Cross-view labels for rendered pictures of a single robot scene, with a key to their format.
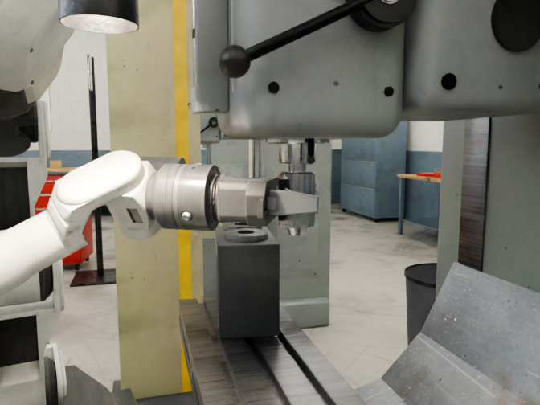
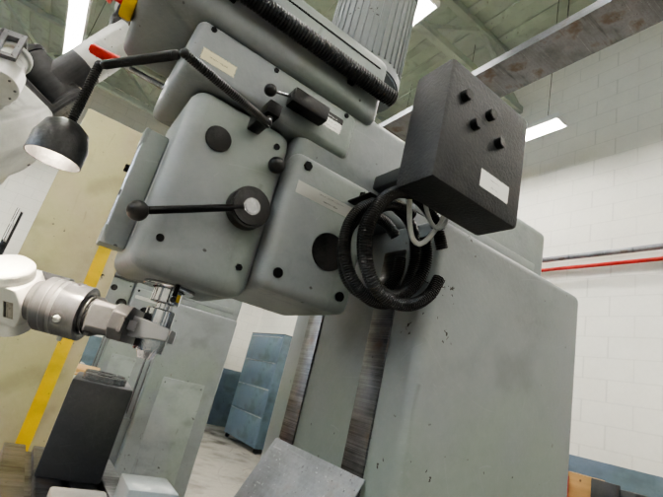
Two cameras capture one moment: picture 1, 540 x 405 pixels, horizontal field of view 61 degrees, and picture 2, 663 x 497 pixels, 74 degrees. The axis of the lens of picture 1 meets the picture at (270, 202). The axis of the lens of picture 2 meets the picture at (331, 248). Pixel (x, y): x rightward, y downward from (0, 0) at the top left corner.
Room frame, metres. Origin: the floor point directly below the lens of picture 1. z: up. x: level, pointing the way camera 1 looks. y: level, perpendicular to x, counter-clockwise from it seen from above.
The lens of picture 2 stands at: (-0.20, -0.08, 1.20)
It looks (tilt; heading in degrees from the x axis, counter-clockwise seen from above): 18 degrees up; 345
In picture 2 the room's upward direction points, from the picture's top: 14 degrees clockwise
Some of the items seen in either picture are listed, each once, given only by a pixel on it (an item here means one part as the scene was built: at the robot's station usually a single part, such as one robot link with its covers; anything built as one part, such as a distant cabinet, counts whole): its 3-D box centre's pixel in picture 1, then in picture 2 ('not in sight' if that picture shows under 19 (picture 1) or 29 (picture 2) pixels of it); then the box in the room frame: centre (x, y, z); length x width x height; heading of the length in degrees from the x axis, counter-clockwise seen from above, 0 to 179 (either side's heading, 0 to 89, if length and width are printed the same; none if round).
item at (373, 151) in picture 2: not in sight; (412, 217); (0.72, -0.52, 1.66); 0.80 x 0.23 x 0.20; 105
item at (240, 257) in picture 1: (244, 273); (89, 419); (0.97, 0.06, 1.03); 0.22 x 0.12 x 0.20; 8
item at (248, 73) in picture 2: not in sight; (254, 118); (0.60, -0.08, 1.68); 0.34 x 0.24 x 0.10; 105
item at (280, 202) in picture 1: (292, 203); (149, 329); (0.56, -0.03, 1.23); 0.06 x 0.02 x 0.03; 80
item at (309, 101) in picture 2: not in sight; (294, 103); (0.48, -0.13, 1.66); 0.12 x 0.04 x 0.04; 105
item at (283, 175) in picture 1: (296, 175); (161, 313); (0.59, -0.03, 1.26); 0.05 x 0.05 x 0.01
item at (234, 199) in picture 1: (227, 200); (98, 319); (0.61, 0.06, 1.23); 0.13 x 0.12 x 0.10; 171
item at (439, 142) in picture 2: not in sight; (469, 151); (0.35, -0.41, 1.62); 0.20 x 0.09 x 0.21; 105
